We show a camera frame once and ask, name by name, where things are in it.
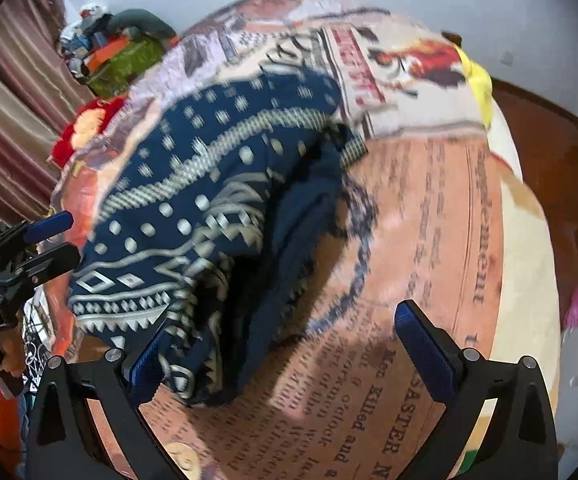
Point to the printed beige blanket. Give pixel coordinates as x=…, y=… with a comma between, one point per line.
x=419, y=260

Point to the pink slipper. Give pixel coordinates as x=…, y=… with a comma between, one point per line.
x=575, y=307

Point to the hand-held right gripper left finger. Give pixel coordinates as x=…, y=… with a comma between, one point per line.
x=146, y=370

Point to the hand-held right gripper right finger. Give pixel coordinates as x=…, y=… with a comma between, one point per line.
x=426, y=350

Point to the orange box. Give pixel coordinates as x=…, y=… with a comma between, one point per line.
x=109, y=55

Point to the grey cloth bundle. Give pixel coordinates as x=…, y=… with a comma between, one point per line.
x=144, y=22

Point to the navy patterned sweater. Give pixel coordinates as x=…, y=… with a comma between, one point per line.
x=219, y=240

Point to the striped curtain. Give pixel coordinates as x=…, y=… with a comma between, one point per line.
x=14, y=110

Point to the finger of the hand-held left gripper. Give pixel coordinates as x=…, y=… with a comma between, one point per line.
x=49, y=225
x=54, y=262

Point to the red cloth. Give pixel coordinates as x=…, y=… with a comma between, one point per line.
x=81, y=132

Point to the yellow cloth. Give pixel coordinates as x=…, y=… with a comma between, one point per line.
x=479, y=85

